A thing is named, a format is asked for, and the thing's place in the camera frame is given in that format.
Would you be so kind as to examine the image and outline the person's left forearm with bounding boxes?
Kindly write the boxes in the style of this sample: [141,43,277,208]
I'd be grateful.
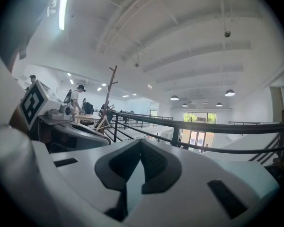
[9,106,30,133]

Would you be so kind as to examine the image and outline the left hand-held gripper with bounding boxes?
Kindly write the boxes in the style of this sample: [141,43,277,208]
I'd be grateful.
[20,79,112,152]

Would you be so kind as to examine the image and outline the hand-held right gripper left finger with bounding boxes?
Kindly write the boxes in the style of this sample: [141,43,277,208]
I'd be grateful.
[49,138,142,223]

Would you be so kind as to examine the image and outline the wooden coat rack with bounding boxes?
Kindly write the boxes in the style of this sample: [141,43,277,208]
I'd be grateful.
[94,65,119,135]

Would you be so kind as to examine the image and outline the light wooden desk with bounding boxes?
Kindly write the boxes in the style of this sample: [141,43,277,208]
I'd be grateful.
[74,113,102,127]

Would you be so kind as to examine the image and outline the glass entrance doors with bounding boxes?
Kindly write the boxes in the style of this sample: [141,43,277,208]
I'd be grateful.
[182,112,216,149]

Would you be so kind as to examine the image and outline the long ceiling light strip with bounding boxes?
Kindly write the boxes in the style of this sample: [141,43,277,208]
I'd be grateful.
[58,0,70,31]

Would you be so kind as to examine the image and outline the wooden clothes hanger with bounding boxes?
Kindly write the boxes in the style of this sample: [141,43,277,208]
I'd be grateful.
[95,115,112,131]

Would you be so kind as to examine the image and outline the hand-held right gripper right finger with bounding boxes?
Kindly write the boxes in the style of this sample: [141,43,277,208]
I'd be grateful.
[126,138,262,226]

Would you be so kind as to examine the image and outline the black backpack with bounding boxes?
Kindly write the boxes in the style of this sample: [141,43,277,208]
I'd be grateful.
[83,101,95,115]

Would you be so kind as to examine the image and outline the black metal railing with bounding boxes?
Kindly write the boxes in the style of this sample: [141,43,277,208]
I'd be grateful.
[111,111,284,162]

